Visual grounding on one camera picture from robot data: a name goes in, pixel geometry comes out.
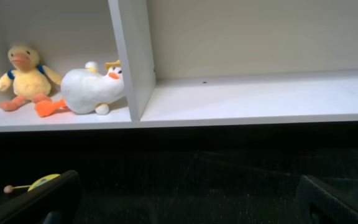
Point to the white shelf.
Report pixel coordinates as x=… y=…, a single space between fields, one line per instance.
x=228 y=99

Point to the white plush duck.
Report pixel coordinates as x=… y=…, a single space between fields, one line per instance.
x=85 y=90

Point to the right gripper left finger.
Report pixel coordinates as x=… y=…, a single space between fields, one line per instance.
x=42 y=202

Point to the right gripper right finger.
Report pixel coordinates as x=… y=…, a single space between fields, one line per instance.
x=328 y=205

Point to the yellow rattle drum toy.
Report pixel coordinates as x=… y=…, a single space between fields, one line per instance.
x=42 y=181

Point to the yellow plush duck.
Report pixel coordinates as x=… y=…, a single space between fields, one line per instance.
x=30 y=82

